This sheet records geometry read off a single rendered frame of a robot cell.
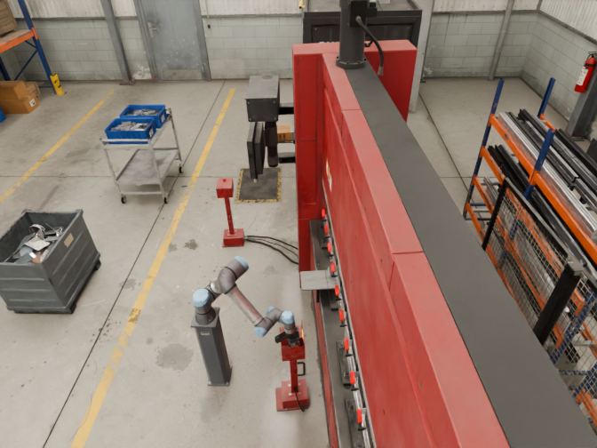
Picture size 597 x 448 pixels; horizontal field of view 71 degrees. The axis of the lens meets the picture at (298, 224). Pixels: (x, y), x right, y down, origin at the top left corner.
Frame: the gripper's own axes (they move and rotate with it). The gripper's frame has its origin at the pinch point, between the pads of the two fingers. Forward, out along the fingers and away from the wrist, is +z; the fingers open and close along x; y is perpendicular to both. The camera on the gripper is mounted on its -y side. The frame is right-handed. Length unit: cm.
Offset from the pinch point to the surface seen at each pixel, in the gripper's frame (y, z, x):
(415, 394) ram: 41, -129, -112
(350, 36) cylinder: 63, -170, 88
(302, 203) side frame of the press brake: 23, -31, 122
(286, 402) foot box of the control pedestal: -11, 62, -4
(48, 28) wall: -431, -73, 793
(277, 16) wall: 37, -50, 728
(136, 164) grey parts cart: -187, 25, 342
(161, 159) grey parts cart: -155, 27, 350
